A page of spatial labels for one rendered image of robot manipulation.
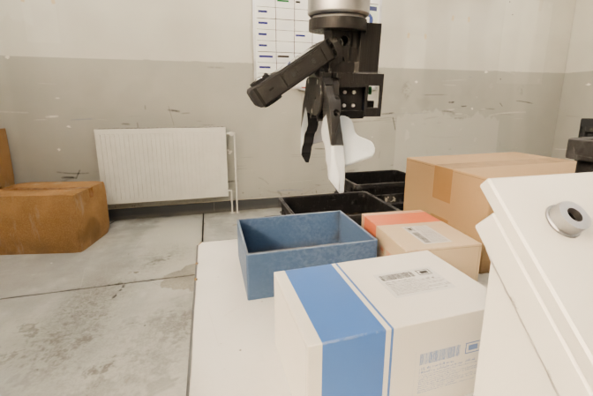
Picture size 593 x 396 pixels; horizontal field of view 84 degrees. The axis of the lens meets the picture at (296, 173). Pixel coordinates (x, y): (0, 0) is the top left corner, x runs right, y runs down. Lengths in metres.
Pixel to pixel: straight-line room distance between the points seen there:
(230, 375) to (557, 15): 4.76
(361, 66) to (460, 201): 0.32
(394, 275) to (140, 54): 2.85
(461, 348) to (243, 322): 0.25
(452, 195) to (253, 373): 0.44
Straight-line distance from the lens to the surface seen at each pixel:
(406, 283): 0.38
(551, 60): 4.83
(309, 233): 0.64
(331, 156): 0.38
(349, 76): 0.41
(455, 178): 0.64
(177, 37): 3.05
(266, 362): 0.41
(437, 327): 0.34
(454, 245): 0.53
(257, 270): 0.48
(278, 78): 0.40
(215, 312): 0.49
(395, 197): 1.72
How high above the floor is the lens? 0.97
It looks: 12 degrees down
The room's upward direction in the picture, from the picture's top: straight up
